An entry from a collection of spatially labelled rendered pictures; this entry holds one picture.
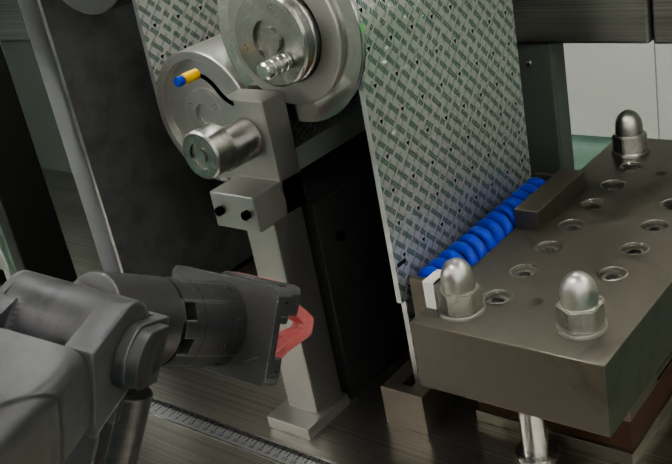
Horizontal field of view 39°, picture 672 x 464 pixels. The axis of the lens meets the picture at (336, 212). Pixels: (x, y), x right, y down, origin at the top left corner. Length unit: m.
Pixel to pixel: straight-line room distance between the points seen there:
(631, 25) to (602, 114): 2.78
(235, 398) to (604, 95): 2.92
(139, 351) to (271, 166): 0.31
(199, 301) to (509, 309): 0.26
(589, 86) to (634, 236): 2.91
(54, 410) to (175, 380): 0.54
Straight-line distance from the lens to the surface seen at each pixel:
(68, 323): 0.50
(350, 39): 0.71
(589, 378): 0.68
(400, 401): 0.83
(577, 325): 0.70
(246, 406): 0.93
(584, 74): 3.72
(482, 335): 0.71
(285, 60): 0.72
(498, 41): 0.89
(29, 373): 0.46
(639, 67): 3.63
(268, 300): 0.61
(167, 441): 0.91
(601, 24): 0.98
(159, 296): 0.58
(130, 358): 0.49
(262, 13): 0.73
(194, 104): 0.86
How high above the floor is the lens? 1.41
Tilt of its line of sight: 23 degrees down
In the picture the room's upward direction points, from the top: 11 degrees counter-clockwise
